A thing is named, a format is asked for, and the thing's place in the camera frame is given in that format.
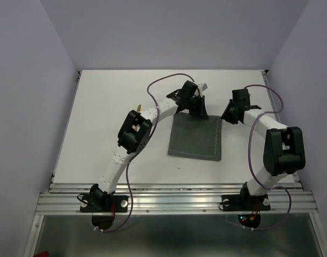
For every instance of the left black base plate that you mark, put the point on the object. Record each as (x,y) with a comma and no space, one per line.
(117,204)

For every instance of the grey cloth napkin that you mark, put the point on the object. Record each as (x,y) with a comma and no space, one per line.
(196,138)

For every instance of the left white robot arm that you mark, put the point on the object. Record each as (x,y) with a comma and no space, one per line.
(137,130)

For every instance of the red object at corner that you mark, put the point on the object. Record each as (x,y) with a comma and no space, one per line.
(42,254)

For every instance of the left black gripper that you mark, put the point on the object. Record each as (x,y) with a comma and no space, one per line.
(200,112)

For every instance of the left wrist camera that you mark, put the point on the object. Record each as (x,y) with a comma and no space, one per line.
(202,87)

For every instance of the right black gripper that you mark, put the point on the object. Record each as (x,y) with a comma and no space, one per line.
(226,115)

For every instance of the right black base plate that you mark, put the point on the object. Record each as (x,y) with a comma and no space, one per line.
(234,202)

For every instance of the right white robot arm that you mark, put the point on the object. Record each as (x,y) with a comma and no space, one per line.
(283,153)

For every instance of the aluminium mounting rail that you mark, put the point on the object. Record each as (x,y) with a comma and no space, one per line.
(174,199)

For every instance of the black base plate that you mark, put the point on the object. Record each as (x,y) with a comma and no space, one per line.
(234,202)
(117,204)

